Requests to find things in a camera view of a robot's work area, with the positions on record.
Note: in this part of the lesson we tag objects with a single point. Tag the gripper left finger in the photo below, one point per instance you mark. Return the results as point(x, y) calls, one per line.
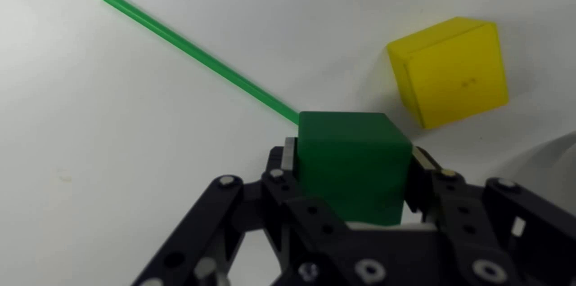
point(288, 196)

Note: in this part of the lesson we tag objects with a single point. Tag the green straw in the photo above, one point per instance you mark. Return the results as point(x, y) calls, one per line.
point(193, 50)

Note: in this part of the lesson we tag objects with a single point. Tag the green block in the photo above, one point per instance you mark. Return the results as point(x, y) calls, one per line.
point(353, 164)

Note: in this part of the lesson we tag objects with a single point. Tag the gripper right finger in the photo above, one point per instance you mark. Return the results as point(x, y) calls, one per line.
point(477, 214)

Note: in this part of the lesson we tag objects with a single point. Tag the yellow block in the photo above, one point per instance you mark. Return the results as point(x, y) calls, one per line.
point(452, 74)

